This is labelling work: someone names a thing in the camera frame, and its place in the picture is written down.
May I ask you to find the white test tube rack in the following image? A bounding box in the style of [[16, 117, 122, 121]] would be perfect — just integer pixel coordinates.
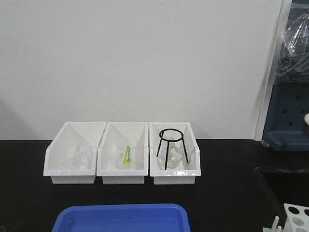
[[262, 203, 309, 232]]

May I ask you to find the white storage bin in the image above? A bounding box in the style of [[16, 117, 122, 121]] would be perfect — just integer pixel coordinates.
[[96, 122, 149, 185], [149, 122, 201, 185], [43, 121, 107, 184]]

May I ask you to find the yellow plastic spatula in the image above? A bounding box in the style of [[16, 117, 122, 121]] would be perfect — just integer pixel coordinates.
[[123, 146, 128, 164]]

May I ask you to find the glass flask under tripod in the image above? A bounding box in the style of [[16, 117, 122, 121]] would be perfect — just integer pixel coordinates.
[[158, 142, 183, 170]]

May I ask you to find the clear plastic bag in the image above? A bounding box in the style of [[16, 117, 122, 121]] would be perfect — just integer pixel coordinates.
[[274, 4, 309, 84]]

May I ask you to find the right white storage bin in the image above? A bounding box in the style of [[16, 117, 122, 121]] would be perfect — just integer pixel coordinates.
[[149, 122, 201, 185]]

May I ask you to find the left white storage bin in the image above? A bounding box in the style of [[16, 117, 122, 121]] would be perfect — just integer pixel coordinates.
[[43, 121, 107, 184]]

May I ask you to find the blue plastic tray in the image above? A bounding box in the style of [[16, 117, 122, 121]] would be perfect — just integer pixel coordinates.
[[52, 203, 191, 232]]

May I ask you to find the middle white storage bin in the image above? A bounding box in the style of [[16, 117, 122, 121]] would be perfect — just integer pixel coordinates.
[[96, 122, 149, 185]]

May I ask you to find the green plastic spatula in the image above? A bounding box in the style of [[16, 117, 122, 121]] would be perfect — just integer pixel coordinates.
[[127, 146, 131, 162]]

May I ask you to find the grey-blue pegboard drying rack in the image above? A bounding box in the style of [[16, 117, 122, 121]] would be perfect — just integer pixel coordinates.
[[261, 0, 309, 152]]

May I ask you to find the glass beaker with spatulas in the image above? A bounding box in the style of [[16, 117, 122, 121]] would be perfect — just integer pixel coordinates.
[[116, 143, 137, 170]]

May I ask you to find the glass beaker in left bin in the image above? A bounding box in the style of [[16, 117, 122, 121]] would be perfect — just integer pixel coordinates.
[[62, 144, 93, 170]]

